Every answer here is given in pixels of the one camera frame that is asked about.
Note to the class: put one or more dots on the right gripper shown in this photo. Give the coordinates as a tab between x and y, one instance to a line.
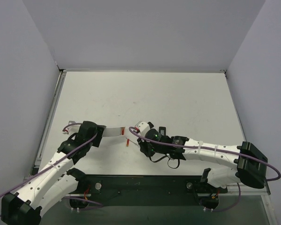
142	145

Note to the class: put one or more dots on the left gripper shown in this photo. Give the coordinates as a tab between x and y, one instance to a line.
100	135

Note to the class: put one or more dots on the black remote control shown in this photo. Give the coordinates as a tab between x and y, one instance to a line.
162	130

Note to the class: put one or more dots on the black battery cover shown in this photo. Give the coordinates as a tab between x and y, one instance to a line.
150	125

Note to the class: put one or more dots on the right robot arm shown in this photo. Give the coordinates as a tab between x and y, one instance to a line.
243	163

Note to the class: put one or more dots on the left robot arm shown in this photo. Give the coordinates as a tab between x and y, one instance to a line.
58	178

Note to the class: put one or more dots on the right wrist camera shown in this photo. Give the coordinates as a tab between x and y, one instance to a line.
142	128

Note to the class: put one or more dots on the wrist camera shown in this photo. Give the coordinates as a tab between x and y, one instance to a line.
65	130
142	128

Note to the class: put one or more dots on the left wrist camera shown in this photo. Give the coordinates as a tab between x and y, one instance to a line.
65	130

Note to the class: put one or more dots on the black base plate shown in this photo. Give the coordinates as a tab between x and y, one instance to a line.
144	190

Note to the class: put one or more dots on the aluminium frame rail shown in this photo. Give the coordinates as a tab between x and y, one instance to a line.
44	99

